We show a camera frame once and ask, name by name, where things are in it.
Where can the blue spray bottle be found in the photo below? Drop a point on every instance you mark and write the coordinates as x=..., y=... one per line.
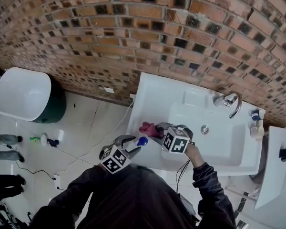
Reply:
x=143, y=141

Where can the black floor object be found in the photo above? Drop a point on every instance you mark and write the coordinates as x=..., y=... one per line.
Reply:
x=53, y=142

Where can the green toy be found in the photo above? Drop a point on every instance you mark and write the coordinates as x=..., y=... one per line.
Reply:
x=34, y=139

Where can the person's dark jacket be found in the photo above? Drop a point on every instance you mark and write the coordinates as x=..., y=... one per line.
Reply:
x=133, y=199

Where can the person's right forearm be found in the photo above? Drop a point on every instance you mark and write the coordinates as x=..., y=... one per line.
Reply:
x=195, y=155

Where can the blue and white jar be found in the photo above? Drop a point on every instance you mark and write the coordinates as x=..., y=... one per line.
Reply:
x=258, y=115

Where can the red cloth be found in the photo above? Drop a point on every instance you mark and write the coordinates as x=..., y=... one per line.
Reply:
x=150, y=129

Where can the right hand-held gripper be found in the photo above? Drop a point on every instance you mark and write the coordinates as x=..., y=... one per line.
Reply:
x=176, y=139

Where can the white power adapter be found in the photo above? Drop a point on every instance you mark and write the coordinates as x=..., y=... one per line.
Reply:
x=57, y=180

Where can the chrome sink drain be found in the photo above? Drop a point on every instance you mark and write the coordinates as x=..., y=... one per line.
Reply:
x=204, y=129

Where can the white round object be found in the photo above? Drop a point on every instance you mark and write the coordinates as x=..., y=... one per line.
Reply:
x=43, y=139

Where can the white and green bathtub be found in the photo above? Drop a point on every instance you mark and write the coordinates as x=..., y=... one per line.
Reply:
x=21, y=94

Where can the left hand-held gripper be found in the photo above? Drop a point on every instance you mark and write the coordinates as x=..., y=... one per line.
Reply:
x=114, y=159

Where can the white wash basin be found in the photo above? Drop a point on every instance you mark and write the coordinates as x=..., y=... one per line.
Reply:
x=219, y=151

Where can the small black device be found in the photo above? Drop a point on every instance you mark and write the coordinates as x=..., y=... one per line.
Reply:
x=284, y=154

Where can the chrome faucet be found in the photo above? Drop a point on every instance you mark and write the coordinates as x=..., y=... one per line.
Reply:
x=228, y=100

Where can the small white box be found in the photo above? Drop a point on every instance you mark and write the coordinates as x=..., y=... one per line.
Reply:
x=61, y=134

